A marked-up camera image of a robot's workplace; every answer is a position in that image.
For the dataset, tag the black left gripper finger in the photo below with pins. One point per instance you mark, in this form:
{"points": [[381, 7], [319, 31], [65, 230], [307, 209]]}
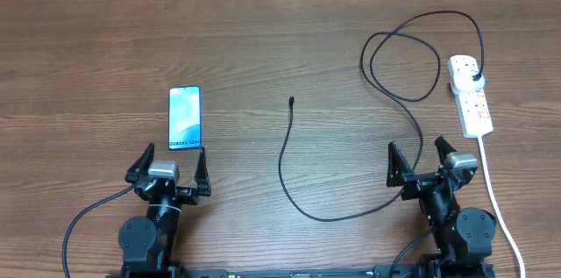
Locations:
{"points": [[203, 187], [141, 165]]}

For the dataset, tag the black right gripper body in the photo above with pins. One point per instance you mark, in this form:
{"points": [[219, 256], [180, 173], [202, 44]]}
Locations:
{"points": [[417, 183]]}

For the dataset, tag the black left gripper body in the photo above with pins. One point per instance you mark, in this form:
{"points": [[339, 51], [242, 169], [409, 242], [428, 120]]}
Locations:
{"points": [[187, 196]]}

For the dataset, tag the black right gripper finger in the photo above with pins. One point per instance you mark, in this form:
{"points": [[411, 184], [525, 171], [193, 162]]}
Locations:
{"points": [[399, 171], [443, 148]]}

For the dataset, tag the blue Galaxy smartphone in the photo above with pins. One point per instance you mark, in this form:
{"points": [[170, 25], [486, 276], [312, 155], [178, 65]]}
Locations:
{"points": [[185, 118]]}

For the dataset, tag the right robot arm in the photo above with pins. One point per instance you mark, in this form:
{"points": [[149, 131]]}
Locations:
{"points": [[463, 237]]}

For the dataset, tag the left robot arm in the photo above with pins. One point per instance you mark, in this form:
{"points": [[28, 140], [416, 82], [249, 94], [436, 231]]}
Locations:
{"points": [[148, 241]]}

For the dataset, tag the white charger plug adapter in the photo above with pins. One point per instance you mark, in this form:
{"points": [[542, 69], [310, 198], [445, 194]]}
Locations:
{"points": [[465, 82]]}

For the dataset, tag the white power strip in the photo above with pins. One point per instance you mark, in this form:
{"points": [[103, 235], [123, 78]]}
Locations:
{"points": [[473, 112]]}

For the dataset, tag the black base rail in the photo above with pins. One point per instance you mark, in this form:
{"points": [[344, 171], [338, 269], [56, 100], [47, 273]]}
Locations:
{"points": [[302, 273]]}

